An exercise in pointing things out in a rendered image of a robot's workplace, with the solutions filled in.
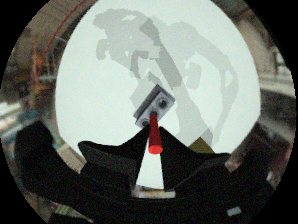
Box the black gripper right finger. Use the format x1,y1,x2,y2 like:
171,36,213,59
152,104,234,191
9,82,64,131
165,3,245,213
160,127,231,193

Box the red peg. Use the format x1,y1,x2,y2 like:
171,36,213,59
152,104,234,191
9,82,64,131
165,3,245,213
148,115,164,155

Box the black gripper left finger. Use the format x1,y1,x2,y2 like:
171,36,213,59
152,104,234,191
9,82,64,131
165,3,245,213
78,124,150,190

